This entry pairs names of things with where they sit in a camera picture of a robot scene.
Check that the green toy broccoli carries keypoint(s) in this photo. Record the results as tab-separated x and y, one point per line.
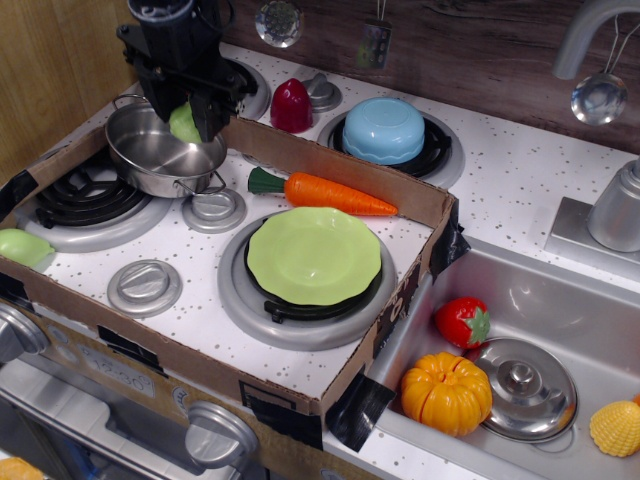
182	124

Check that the front left stove burner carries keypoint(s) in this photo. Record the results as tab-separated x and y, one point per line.
90	209

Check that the hanging steel skimmer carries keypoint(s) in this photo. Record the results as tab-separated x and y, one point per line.
279	24

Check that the orange toy pumpkin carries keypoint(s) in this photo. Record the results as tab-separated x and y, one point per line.
446	392

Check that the yellow toy corn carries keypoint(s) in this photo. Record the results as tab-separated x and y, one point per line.
615	428

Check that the silver oven knob left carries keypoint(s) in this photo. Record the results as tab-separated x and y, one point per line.
19	335

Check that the hanging purple spatula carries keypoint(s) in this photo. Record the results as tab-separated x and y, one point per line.
375	40

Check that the steel sink basin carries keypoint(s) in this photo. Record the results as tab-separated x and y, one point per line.
590	326

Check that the silver stove knob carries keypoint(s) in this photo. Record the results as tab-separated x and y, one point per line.
144	288
324	95
214	212

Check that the steel pot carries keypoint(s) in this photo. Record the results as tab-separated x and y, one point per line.
150	158

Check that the cardboard fence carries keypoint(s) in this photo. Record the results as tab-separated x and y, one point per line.
194	344

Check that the hanging steel ladle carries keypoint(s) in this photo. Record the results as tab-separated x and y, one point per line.
601	98

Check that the silver stove knob middle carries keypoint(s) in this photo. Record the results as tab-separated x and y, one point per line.
214	212

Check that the back left stove burner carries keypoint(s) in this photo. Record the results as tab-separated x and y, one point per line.
258	97

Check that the silver faucet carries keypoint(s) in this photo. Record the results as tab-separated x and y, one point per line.
600	231

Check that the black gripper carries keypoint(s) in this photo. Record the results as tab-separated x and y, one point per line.
176	52

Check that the silver oven knob right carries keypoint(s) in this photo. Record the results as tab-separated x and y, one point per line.
216	437

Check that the green plastic plate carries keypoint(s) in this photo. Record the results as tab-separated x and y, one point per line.
314	256

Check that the light blue plastic bowl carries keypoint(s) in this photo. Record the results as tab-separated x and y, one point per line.
384	131

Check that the steel pot lid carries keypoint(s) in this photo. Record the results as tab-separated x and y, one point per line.
534	397

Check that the silver stove knob back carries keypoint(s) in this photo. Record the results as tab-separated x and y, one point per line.
324	95

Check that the orange toy carrot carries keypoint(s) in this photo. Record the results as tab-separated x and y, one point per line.
306	190

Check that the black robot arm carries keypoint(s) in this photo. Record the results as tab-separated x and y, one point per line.
160	6

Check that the silver stove knob front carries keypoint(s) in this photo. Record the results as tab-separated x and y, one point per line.
144	288

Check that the front right stove burner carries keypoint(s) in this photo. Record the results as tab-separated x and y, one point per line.
277	323

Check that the red toy strawberry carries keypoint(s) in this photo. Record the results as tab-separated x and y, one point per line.
464	322

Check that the silver oven knob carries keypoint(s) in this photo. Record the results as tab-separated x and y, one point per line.
216	437
19	335

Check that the light green toy vegetable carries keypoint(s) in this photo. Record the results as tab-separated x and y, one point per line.
23	247

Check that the dark red toy pepper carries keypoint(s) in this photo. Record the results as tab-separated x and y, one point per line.
291	108

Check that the yellow toy bottom left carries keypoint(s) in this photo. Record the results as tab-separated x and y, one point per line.
15	468

